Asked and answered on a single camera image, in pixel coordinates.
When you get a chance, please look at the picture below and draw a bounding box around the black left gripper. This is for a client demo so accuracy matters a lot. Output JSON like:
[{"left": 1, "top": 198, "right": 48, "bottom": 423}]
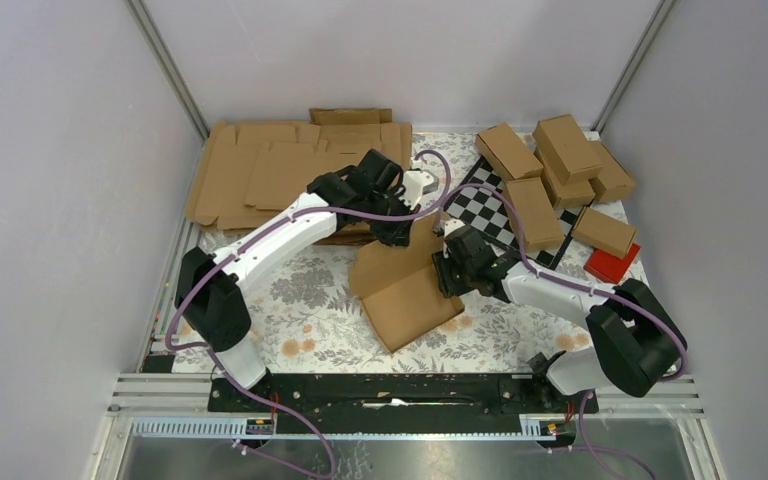
[{"left": 364, "top": 187, "right": 421, "bottom": 248}]

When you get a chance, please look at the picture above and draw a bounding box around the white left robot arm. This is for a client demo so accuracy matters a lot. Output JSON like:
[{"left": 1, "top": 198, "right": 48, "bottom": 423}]
[{"left": 173, "top": 149, "right": 439, "bottom": 411}]

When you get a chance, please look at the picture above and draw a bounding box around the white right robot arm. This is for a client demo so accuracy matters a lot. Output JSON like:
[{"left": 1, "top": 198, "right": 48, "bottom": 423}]
[{"left": 432, "top": 220, "right": 687, "bottom": 412}]

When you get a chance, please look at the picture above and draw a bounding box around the folded cardboard box on chessboard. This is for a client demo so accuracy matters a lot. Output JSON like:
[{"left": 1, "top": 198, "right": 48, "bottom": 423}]
[{"left": 503, "top": 178, "right": 565, "bottom": 253}]

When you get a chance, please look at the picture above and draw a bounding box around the folded cardboard box lower stack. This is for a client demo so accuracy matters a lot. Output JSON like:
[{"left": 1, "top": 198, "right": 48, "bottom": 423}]
[{"left": 535, "top": 148, "right": 596, "bottom": 210}]

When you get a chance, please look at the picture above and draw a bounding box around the folded cardboard box stack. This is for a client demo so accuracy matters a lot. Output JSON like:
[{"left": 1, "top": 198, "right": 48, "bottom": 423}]
[
  {"left": 535, "top": 148, "right": 596, "bottom": 210},
  {"left": 533, "top": 114, "right": 603, "bottom": 184}
]

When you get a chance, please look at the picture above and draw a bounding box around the folded cardboard box top stack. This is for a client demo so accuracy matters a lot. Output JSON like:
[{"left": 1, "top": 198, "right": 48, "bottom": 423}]
[{"left": 533, "top": 114, "right": 603, "bottom": 184}]

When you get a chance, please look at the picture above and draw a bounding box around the black and white chessboard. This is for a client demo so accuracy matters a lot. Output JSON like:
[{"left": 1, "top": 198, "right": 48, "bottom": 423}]
[{"left": 444, "top": 156, "right": 582, "bottom": 269}]

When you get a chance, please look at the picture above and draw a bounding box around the stack of flat cardboard blanks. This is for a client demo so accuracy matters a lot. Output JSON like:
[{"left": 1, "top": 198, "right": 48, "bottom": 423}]
[{"left": 185, "top": 108, "right": 413, "bottom": 234}]

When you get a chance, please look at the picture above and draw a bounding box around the floral patterned table mat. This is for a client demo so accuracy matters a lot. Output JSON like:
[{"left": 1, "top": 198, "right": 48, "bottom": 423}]
[{"left": 175, "top": 131, "right": 670, "bottom": 376}]

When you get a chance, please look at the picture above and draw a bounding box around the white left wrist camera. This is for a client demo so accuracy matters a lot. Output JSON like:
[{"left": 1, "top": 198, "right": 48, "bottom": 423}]
[{"left": 399, "top": 169, "right": 439, "bottom": 210}]

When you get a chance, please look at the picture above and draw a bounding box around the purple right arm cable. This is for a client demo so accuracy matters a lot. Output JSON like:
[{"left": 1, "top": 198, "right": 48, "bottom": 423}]
[{"left": 431, "top": 183, "right": 690, "bottom": 384}]

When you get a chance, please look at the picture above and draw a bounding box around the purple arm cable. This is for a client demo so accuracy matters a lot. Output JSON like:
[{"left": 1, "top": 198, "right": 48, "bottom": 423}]
[
  {"left": 431, "top": 183, "right": 690, "bottom": 384},
  {"left": 163, "top": 149, "right": 453, "bottom": 352}
]

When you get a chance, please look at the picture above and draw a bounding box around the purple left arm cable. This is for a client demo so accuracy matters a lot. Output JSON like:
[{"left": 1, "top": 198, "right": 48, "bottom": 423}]
[{"left": 163, "top": 149, "right": 453, "bottom": 352}]

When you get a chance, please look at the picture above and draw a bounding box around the right aluminium corner post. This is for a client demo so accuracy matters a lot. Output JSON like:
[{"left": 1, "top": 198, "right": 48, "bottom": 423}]
[{"left": 590, "top": 0, "right": 679, "bottom": 133}]

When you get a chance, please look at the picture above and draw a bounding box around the aluminium corner post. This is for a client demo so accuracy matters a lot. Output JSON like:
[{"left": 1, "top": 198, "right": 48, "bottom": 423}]
[
  {"left": 124, "top": 0, "right": 210, "bottom": 141},
  {"left": 590, "top": 0, "right": 679, "bottom": 133}
]

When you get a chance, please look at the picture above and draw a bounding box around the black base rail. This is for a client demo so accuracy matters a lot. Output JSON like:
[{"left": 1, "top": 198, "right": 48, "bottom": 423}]
[{"left": 207, "top": 373, "right": 599, "bottom": 427}]

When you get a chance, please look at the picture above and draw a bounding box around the left aluminium corner post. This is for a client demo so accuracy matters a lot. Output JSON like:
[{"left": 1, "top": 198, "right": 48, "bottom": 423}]
[{"left": 124, "top": 0, "right": 210, "bottom": 141}]

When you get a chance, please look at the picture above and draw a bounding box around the slotted metal cable duct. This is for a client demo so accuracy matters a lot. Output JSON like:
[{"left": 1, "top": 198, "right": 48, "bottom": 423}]
[{"left": 131, "top": 411, "right": 557, "bottom": 442}]

